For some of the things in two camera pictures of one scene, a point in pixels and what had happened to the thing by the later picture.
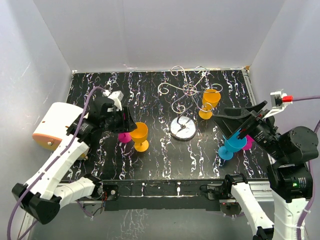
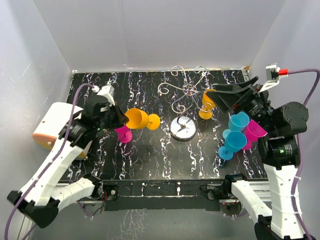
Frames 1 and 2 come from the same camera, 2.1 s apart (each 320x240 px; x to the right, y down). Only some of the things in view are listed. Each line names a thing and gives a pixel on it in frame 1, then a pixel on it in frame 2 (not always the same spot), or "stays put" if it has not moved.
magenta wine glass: x=124 y=137 stays put
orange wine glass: x=139 y=136 -> x=138 y=119
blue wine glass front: x=231 y=145 stays put
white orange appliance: x=52 y=127 stays put
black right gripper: x=249 y=117 -> x=236 y=100
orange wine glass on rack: x=210 y=98 stays put
